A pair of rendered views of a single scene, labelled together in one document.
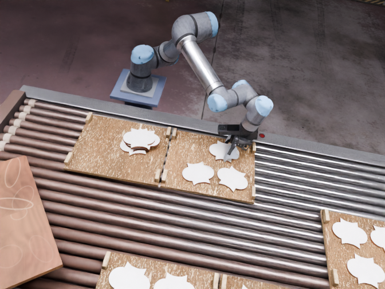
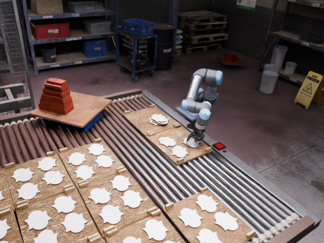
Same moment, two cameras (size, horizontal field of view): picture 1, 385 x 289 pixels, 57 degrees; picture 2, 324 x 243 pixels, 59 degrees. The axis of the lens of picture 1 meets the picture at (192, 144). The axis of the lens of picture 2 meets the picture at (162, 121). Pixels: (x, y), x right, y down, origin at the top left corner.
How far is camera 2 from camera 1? 1.57 m
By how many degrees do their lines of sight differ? 45
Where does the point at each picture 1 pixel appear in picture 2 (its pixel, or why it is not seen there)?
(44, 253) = (82, 121)
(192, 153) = (176, 136)
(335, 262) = (180, 204)
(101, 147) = (143, 115)
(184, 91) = (261, 155)
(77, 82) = not seen: hidden behind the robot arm
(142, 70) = not seen: hidden behind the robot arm
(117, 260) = (101, 143)
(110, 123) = (157, 112)
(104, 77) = (219, 128)
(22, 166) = (107, 101)
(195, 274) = (118, 163)
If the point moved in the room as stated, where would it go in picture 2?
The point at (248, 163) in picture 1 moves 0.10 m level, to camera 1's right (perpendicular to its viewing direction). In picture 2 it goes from (196, 153) to (205, 160)
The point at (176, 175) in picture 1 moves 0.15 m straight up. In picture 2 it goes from (157, 137) to (158, 121)
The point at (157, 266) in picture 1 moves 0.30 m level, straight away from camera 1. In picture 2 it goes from (110, 153) to (143, 141)
